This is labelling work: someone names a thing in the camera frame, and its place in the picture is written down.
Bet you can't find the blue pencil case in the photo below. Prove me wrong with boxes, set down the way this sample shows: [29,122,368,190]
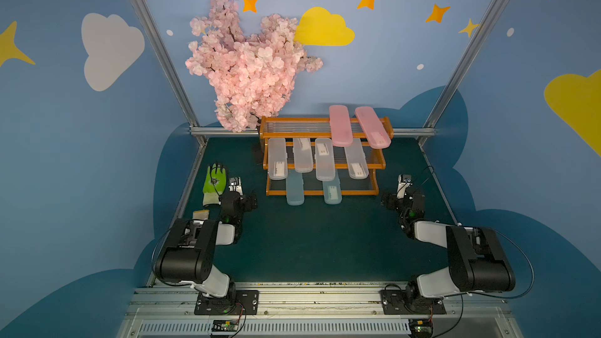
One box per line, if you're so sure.
[286,170,305,206]
[322,174,342,205]

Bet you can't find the clear pencil case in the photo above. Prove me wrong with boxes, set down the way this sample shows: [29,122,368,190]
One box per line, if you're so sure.
[344,138,369,180]
[293,138,313,173]
[268,138,288,181]
[315,138,336,182]

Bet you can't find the pink pencil case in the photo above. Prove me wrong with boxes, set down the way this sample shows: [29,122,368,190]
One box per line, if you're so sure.
[329,105,354,147]
[355,106,391,150]

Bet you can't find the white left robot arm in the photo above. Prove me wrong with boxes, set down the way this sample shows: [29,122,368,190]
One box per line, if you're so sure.
[153,191,258,300]

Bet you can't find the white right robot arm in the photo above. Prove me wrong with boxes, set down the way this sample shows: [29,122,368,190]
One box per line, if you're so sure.
[381,186,516,301]

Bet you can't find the orange three-tier shelf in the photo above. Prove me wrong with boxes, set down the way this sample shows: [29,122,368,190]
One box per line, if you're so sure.
[259,114,394,197]

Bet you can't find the green work glove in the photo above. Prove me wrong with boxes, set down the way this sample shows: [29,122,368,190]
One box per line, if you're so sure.
[203,163,228,207]

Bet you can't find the white cotton glove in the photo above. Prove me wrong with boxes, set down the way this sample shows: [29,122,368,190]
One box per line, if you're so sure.
[193,210,210,221]

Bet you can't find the left controller board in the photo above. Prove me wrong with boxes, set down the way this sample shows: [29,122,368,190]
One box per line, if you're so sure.
[211,320,240,335]

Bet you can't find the controller board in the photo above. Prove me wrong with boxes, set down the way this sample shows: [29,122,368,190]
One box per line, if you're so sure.
[211,320,240,335]
[408,319,434,338]

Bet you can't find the right controller board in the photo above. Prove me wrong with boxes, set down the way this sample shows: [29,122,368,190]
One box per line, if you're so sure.
[408,319,434,338]

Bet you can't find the pink cherry blossom tree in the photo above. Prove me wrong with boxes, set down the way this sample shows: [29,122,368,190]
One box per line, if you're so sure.
[186,0,323,132]

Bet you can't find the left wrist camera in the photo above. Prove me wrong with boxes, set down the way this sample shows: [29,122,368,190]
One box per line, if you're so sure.
[228,177,244,195]

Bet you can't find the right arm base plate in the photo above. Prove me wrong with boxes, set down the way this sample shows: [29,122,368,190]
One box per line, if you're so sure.
[380,289,446,315]

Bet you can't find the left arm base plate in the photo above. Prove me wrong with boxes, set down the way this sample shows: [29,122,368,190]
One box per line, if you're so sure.
[193,289,260,315]

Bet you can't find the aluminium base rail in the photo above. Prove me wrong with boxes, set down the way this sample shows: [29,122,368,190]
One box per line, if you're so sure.
[117,282,523,337]

